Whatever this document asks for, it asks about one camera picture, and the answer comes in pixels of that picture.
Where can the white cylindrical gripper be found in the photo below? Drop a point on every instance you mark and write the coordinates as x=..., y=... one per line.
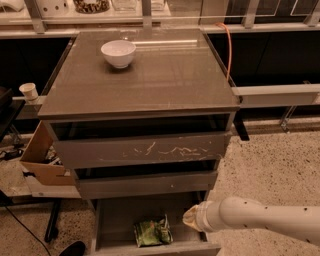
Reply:
x=201, y=216

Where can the green jalapeno chip bag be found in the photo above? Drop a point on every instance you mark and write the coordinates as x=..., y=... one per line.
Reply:
x=153, y=232

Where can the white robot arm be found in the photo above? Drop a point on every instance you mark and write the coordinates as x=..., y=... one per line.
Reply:
x=299, y=222

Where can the grey middle drawer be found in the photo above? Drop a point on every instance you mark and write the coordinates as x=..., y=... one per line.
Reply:
x=148, y=179

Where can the grey drawer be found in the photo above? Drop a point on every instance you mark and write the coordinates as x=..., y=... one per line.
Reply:
x=115, y=219
x=148, y=179
x=127, y=142

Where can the grey bottom drawer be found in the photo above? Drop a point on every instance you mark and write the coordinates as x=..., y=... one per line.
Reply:
x=115, y=219

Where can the grey top drawer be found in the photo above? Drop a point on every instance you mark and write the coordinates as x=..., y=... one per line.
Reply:
x=127, y=142

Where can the grey drawer cabinet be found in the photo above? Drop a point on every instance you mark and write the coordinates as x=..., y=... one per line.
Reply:
x=174, y=73

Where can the black shoe tip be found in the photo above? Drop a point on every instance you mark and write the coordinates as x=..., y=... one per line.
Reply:
x=75, y=249

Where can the black stand leg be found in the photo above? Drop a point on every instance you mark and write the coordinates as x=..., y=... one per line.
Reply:
x=52, y=230

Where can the brown cardboard box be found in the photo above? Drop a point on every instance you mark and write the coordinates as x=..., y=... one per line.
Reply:
x=36, y=164

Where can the white ceramic bowl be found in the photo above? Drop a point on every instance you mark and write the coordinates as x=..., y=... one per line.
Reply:
x=119, y=53

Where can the white paper cup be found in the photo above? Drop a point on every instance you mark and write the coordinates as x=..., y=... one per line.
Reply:
x=29, y=92

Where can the clear glass container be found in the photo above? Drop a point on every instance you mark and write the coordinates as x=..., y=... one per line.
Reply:
x=124, y=5

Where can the jar of brown snacks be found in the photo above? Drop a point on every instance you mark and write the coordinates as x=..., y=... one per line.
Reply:
x=91, y=6

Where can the white perforated container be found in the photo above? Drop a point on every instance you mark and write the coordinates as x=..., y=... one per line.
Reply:
x=50, y=8

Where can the metal rail beam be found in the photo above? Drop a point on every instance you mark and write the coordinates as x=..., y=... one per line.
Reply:
x=278, y=95

